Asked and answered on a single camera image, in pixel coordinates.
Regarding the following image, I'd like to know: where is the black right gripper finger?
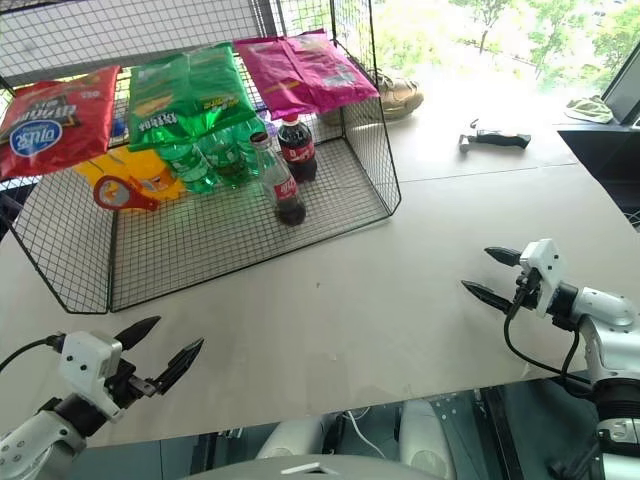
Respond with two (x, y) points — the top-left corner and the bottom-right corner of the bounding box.
(460, 279), (517, 317)
(483, 246), (524, 269)

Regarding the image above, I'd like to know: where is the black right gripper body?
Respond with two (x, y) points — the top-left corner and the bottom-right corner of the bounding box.
(513, 267), (544, 312)

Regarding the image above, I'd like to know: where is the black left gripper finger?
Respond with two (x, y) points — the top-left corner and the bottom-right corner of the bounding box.
(117, 315), (163, 352)
(150, 337), (206, 397)

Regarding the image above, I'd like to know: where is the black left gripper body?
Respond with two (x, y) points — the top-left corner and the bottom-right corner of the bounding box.
(103, 357), (156, 411)

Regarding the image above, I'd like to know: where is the red ring tool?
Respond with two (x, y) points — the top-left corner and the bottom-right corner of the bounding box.
(92, 174), (161, 214)

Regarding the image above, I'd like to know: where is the glass cola bottle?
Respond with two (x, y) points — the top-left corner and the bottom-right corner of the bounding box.
(249, 131), (308, 229)

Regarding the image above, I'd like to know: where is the silver rounded robot leg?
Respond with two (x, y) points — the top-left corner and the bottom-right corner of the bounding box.
(255, 413), (332, 460)
(398, 396), (459, 480)

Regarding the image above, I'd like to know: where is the black side desk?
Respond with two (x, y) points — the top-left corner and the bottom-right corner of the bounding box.
(556, 126), (640, 217)

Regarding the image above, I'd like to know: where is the yellow snack bag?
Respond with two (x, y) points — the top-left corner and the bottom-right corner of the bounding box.
(73, 146), (190, 202)

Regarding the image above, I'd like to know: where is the light green cloth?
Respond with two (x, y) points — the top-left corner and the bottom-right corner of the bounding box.
(564, 94), (614, 124)

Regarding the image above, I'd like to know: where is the silver robot torso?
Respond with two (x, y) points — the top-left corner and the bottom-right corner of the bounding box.
(187, 451), (457, 480)

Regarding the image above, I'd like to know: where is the beige shoe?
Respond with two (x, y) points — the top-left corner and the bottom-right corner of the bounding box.
(319, 68), (426, 127)

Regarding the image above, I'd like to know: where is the dark monitor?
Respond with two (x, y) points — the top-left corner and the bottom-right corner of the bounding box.
(601, 58), (640, 127)

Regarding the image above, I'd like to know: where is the red chip bag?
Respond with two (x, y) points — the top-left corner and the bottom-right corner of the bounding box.
(0, 64), (123, 181)

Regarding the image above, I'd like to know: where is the green chip bag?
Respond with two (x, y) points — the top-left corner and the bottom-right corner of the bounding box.
(126, 41), (258, 152)

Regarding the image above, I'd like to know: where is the magenta chip bag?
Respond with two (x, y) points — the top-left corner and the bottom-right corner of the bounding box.
(233, 28), (381, 122)

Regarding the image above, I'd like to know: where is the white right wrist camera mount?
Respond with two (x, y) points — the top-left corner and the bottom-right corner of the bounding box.
(518, 238), (569, 318)

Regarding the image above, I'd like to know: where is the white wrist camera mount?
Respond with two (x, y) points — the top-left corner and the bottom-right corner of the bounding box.
(56, 330), (124, 424)
(518, 238), (569, 318)

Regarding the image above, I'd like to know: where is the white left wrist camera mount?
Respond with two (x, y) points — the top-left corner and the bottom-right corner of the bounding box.
(56, 330), (124, 424)

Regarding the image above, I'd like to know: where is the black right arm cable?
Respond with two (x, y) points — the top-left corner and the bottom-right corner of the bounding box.
(503, 293), (595, 387)

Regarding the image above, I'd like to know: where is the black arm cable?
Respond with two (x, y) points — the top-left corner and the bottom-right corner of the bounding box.
(0, 334), (65, 374)
(503, 293), (595, 387)

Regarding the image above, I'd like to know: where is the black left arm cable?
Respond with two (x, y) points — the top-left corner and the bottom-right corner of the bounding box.
(0, 334), (65, 374)

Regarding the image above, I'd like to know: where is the black handled hammer tool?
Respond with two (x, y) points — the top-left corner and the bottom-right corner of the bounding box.
(458, 118), (533, 154)

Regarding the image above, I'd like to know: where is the thin white cable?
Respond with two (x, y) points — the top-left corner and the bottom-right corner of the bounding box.
(346, 406), (387, 447)

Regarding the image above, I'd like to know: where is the black wire shelf rack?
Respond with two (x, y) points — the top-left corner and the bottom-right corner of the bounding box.
(0, 0), (404, 316)

